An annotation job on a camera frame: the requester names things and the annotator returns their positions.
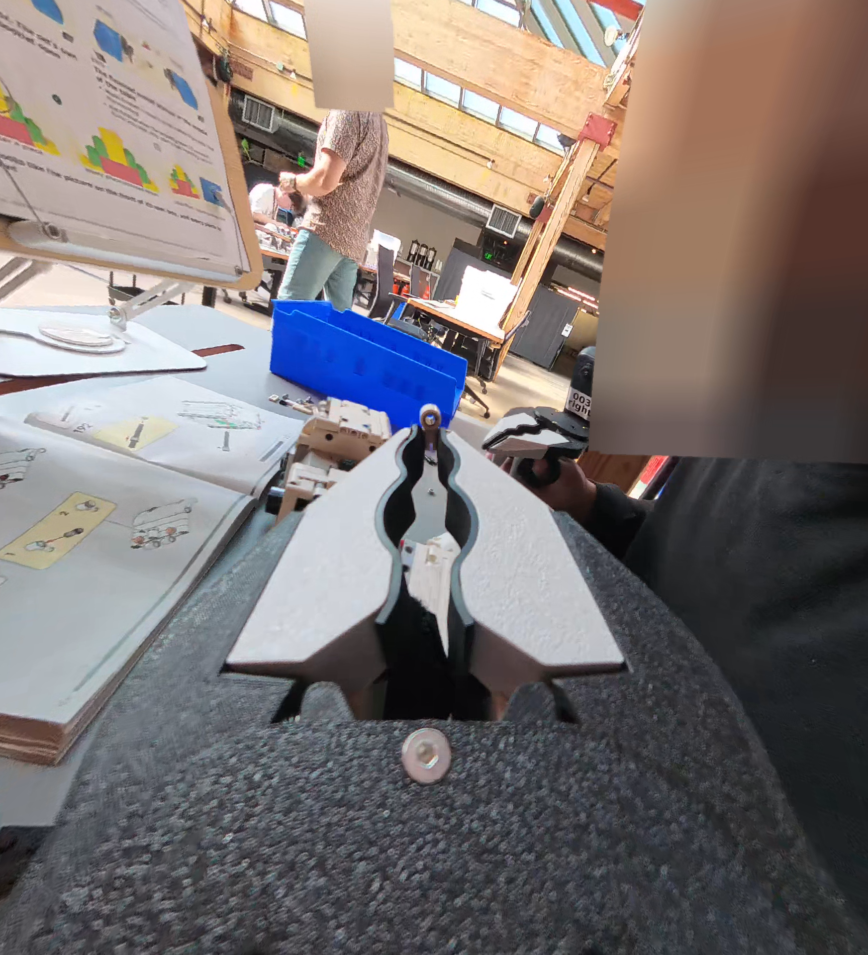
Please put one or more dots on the lego instruction booklet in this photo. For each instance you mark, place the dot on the lego instruction booklet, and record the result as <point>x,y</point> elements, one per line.
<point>68,522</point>

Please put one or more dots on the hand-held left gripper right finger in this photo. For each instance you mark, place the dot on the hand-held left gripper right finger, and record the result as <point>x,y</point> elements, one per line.
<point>538,589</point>

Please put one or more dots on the white storage box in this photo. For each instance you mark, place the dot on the white storage box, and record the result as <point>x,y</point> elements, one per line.
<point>487,291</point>

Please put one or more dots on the black office chair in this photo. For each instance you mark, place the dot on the black office chair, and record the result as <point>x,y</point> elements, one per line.
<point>396,298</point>

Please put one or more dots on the blue plastic bin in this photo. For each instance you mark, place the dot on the blue plastic bin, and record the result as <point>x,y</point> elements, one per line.
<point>359,358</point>

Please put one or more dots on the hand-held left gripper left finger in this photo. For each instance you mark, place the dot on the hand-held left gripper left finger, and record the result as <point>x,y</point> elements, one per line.
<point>314,582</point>

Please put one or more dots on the black room partition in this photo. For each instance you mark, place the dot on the black room partition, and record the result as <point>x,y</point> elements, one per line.
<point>553,328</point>

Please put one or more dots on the white lego piece cluster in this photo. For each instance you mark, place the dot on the white lego piece cluster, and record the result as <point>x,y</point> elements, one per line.
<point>292,403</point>

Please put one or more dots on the printed instruction sheet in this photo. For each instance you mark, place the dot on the printed instruction sheet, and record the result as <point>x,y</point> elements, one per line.
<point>105,194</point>

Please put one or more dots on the white lego truck build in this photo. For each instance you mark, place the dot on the white lego truck build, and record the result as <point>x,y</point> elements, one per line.
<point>337,440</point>

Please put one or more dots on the white clipboard stand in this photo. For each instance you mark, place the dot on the white clipboard stand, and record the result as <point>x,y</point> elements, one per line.
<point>165,358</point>

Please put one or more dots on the instruction sheet on stand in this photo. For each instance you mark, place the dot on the instruction sheet on stand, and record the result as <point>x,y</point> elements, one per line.
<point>252,268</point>

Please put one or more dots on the wooden support post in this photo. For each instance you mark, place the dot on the wooden support post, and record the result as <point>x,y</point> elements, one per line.
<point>553,239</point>

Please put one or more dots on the person's right hand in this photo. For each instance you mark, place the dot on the person's right hand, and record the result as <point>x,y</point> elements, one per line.
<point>572,492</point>

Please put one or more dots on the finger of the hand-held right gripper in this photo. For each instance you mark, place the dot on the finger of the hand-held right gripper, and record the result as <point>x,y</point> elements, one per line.
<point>516,427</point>
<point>549,446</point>

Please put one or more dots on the wooden background table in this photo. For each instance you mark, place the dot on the wooden background table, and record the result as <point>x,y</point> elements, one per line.
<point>456,321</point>

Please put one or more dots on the person's right forearm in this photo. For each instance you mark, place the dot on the person's right forearm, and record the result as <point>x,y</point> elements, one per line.
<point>620,518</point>

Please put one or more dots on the person's dark shirt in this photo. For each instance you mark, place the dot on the person's dark shirt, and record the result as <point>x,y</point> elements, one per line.
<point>792,671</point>

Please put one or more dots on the small tan lego piece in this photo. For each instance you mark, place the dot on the small tan lego piece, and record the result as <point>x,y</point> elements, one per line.
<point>431,421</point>

